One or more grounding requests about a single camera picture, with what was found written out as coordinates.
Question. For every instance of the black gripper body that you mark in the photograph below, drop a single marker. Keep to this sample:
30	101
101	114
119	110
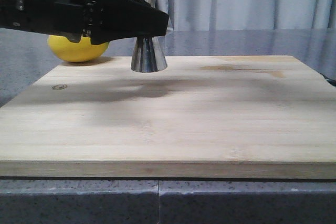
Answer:
68	18

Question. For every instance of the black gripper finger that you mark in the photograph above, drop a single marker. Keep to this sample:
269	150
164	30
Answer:
119	19

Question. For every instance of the steel double jigger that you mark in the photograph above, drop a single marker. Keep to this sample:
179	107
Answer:
148	55

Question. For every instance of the yellow lemon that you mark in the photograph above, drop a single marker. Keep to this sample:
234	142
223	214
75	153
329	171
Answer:
82	51

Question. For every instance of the wooden cutting board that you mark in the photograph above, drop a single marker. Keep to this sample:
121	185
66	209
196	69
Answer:
205	117

